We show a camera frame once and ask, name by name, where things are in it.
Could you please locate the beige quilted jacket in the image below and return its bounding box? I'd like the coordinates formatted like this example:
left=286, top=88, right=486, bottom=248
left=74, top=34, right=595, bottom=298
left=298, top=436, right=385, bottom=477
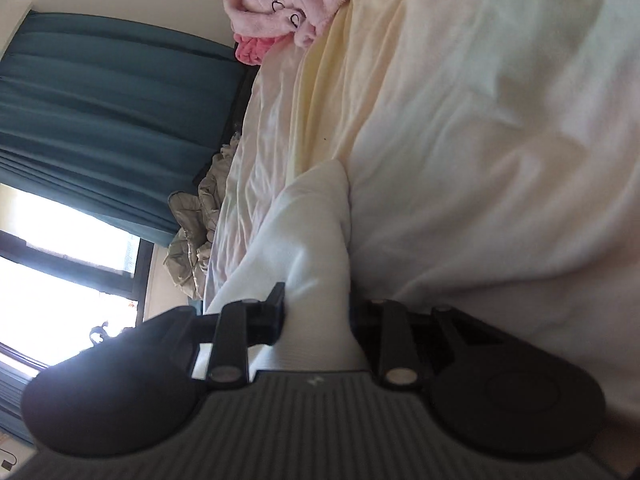
left=163, top=133, right=241, bottom=300

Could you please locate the garment steamer stand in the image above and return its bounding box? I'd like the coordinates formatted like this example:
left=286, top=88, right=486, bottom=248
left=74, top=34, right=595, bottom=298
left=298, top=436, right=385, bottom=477
left=89, top=322, right=131, bottom=347

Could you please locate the black framed window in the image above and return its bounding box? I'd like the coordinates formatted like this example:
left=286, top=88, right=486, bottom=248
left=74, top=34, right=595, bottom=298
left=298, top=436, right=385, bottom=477
left=1, top=185, right=153, bottom=370

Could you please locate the left teal curtain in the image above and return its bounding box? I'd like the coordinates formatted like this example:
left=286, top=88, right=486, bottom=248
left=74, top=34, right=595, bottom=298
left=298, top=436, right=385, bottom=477
left=0, top=354, right=38, bottom=446

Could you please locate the teal curtain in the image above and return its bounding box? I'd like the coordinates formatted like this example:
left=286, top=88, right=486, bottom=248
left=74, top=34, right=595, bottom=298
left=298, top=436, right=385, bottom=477
left=0, top=354, right=38, bottom=446
left=1, top=12, right=245, bottom=245

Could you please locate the pastel bed sheet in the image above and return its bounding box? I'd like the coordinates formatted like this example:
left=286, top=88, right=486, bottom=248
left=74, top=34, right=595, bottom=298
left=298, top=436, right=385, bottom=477
left=205, top=0, right=639, bottom=474

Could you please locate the right teal curtain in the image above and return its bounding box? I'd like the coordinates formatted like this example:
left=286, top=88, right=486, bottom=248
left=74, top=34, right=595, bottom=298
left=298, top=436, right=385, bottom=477
left=1, top=12, right=245, bottom=245

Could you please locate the black leather sofa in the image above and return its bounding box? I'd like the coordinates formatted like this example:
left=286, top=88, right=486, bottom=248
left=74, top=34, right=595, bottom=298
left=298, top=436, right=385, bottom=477
left=183, top=56, right=257, bottom=191

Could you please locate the hot pink fluffy cloth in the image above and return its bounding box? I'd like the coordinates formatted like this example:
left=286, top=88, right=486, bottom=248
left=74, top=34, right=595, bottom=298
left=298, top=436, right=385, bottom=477
left=233, top=34, right=282, bottom=66

